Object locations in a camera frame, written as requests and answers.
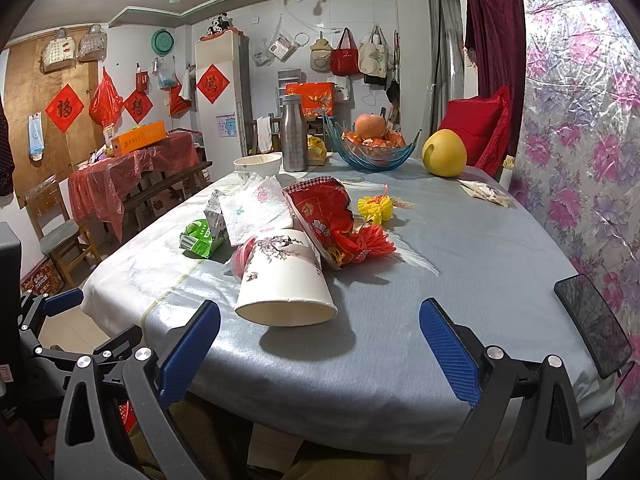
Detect red paper flower decoration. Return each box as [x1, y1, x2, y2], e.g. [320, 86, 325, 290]
[332, 223, 396, 266]

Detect white ceramic bowl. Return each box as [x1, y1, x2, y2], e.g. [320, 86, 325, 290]
[233, 152, 282, 181]

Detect black smartphone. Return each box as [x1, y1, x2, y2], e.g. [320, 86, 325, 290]
[553, 274, 631, 379]

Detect beige tote bag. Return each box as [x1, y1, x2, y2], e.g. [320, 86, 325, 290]
[358, 25, 388, 78]

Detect blue glass fruit bowl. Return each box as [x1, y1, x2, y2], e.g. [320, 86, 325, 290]
[321, 114, 422, 172]

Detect yellow pompom decoration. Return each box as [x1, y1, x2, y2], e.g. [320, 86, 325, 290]
[357, 195, 394, 226]

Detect red fu diamond poster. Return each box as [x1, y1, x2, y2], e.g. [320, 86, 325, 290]
[46, 84, 85, 133]

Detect red snack bag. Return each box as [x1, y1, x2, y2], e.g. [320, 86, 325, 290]
[283, 177, 363, 269]

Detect white refrigerator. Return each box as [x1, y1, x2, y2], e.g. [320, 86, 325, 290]
[194, 28, 254, 181]

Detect floral plastic sheet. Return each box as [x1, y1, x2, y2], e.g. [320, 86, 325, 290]
[505, 0, 640, 461]

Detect orange long box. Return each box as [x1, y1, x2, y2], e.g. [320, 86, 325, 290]
[112, 120, 167, 156]

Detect red plastic bag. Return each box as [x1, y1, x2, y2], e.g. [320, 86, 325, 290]
[89, 68, 122, 128]

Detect green white wrapper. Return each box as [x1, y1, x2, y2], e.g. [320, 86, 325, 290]
[179, 219, 226, 259]

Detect red covered side table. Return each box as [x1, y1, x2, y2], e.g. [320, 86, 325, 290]
[67, 131, 200, 240]

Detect light blue feather tablecloth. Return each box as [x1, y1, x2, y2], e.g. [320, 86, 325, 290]
[81, 157, 615, 454]

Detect white floral paper cup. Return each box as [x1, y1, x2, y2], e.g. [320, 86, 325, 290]
[235, 229, 337, 327]

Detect dark wooden bench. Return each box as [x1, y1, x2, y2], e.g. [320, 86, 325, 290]
[124, 162, 213, 214]

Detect red cushion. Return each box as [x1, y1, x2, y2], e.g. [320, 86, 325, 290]
[439, 84, 511, 177]

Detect wooden chair grey cushion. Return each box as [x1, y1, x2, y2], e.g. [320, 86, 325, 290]
[25, 176, 102, 287]

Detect dark red curtain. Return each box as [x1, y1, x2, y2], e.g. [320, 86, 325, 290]
[465, 0, 526, 156]

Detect orange red gift box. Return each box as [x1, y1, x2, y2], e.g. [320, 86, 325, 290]
[285, 82, 334, 118]

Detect stainless steel thermos bottle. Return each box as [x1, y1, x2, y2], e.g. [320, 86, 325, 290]
[280, 94, 308, 172]

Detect red printed floor box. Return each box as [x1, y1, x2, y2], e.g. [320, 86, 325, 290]
[21, 258, 65, 296]

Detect white printed tissue packet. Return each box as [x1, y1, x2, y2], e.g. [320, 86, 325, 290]
[218, 174, 293, 247]

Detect orange apple fruit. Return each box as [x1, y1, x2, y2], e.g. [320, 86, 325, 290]
[354, 114, 386, 140]

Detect yellow pomelo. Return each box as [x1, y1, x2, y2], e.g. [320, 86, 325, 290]
[421, 129, 466, 178]

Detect red tote bag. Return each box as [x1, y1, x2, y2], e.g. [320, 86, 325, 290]
[330, 27, 360, 77]

